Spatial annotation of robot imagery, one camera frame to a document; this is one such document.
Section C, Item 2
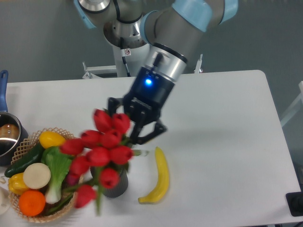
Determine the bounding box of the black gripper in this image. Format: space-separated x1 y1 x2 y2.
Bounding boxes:
105 67 174 145

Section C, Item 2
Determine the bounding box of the red tulip bouquet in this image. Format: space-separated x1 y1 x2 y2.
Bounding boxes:
60 109 137 213

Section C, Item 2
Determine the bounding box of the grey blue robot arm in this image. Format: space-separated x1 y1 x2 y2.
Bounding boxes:
75 0 239 146

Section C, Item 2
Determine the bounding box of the dark grey ribbed vase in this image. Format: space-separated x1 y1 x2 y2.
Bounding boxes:
102 166 128 198

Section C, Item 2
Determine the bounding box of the yellow banana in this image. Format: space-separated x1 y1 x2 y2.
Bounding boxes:
138 147 170 204

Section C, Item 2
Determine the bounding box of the yellow squash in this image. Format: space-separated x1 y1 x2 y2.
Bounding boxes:
39 131 66 149

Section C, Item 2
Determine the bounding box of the purple red sweet potato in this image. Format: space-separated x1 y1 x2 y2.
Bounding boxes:
65 173 80 186

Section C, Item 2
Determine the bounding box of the green bok choy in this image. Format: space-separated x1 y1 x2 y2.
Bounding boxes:
41 146 71 204

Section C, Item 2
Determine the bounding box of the green cucumber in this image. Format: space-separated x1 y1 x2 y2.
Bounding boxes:
4 142 45 178

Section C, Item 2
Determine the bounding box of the green chili pepper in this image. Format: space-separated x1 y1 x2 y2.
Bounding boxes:
44 193 73 216

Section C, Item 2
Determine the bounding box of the woven wicker basket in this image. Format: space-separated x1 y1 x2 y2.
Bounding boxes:
9 127 75 224

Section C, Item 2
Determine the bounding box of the orange fruit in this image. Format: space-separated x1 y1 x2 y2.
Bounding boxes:
18 190 46 217

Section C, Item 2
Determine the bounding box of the yellow bell pepper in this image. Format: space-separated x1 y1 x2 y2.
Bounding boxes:
8 173 30 195

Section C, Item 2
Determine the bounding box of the white garlic clove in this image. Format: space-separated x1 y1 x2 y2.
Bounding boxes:
0 177 6 184

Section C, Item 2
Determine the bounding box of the black device at edge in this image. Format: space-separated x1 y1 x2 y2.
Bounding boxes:
285 192 303 217

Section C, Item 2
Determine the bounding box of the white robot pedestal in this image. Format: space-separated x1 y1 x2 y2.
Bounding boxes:
82 16 204 79

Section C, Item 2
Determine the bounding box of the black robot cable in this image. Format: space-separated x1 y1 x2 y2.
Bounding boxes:
119 37 131 78

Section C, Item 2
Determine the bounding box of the blue handled saucepan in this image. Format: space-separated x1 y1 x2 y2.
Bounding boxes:
0 70 28 166

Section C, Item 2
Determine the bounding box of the white frame at right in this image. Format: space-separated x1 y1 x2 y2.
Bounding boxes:
280 81 303 127

